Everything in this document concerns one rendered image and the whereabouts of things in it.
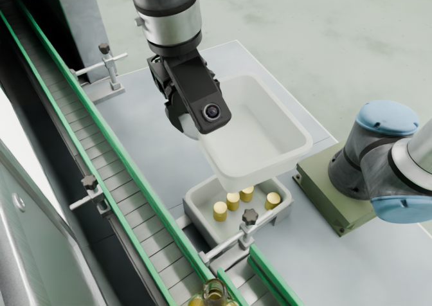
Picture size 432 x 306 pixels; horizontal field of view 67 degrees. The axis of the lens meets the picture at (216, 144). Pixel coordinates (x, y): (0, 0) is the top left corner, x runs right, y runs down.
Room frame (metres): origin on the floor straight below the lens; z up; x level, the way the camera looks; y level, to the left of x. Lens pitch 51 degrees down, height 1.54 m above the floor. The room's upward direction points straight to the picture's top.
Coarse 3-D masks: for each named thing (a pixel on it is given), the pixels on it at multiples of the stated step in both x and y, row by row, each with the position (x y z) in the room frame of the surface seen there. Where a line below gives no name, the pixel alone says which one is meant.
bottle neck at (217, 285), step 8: (208, 280) 0.12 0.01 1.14; (216, 280) 0.12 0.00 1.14; (208, 288) 0.12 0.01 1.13; (216, 288) 0.12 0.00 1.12; (224, 288) 0.11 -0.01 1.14; (208, 296) 0.11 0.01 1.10; (224, 296) 0.10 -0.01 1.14; (208, 304) 0.10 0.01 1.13; (216, 304) 0.10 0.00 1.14; (224, 304) 0.10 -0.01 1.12
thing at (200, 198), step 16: (192, 192) 0.42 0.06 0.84; (208, 192) 0.45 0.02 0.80; (224, 192) 0.46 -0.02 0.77; (256, 192) 0.46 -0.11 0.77; (288, 192) 0.42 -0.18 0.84; (192, 208) 0.38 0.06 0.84; (208, 208) 0.42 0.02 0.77; (240, 208) 0.42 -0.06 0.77; (256, 208) 0.42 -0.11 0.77; (208, 224) 0.34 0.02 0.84; (224, 224) 0.37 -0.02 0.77
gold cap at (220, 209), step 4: (216, 204) 0.40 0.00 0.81; (220, 204) 0.40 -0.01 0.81; (224, 204) 0.40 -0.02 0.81; (216, 208) 0.39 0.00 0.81; (220, 208) 0.39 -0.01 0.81; (224, 208) 0.39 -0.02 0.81; (216, 212) 0.38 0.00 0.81; (220, 212) 0.38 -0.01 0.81; (224, 212) 0.38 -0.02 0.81; (216, 216) 0.38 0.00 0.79; (220, 216) 0.38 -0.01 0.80; (224, 216) 0.38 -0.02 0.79; (216, 220) 0.38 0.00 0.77; (220, 220) 0.38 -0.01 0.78
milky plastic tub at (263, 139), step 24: (240, 96) 0.51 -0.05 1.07; (264, 96) 0.47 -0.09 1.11; (240, 120) 0.46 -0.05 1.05; (264, 120) 0.45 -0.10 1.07; (288, 120) 0.40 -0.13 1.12; (216, 144) 0.40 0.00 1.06; (240, 144) 0.40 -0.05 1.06; (264, 144) 0.40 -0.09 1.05; (288, 144) 0.38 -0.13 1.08; (312, 144) 0.34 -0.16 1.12; (216, 168) 0.30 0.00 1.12; (240, 168) 0.34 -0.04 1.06; (264, 168) 0.29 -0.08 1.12; (288, 168) 0.33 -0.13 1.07
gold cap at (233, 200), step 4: (228, 196) 0.43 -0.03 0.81; (232, 196) 0.43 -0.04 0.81; (236, 196) 0.43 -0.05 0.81; (228, 200) 0.42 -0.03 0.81; (232, 200) 0.42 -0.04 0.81; (236, 200) 0.42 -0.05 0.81; (228, 204) 0.41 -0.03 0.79; (232, 204) 0.41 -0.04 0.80; (236, 204) 0.41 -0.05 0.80; (228, 208) 0.41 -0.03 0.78; (232, 208) 0.41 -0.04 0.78; (236, 208) 0.41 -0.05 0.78
